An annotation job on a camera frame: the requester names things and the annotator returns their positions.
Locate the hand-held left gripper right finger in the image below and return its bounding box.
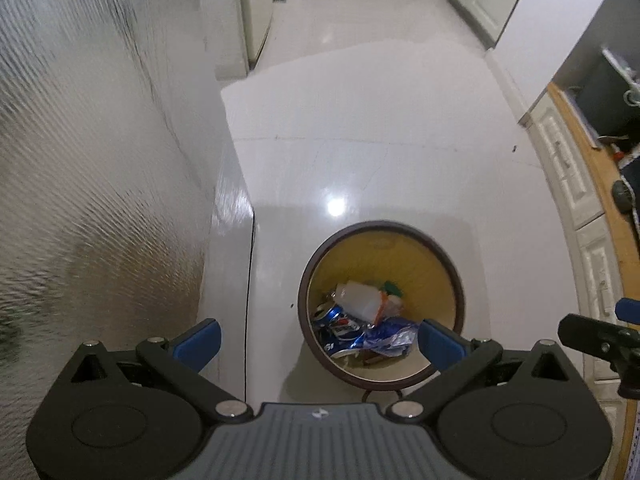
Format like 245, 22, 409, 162
386, 318, 583, 420

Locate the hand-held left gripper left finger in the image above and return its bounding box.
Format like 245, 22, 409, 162
59, 318, 254, 421

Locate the blue wrapper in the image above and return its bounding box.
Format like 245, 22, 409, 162
360, 316, 421, 358

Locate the green white wrapper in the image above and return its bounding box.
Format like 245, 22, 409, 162
378, 282, 407, 317

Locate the translucent white plastic container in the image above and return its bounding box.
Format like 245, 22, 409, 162
335, 281, 388, 325

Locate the yellow round waste bin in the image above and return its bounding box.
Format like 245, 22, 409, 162
297, 220, 467, 403

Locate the blue soda can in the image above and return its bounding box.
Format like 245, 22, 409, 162
314, 302, 346, 327
320, 317, 363, 358

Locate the black round object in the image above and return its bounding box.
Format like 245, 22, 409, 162
612, 180, 633, 213

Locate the wooden top white drawer cabinet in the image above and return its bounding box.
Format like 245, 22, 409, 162
517, 82, 640, 480

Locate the grey bin with white liner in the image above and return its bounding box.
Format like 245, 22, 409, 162
570, 45, 640, 143

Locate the white refrigerator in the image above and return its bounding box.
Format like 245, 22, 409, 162
235, 0, 276, 71

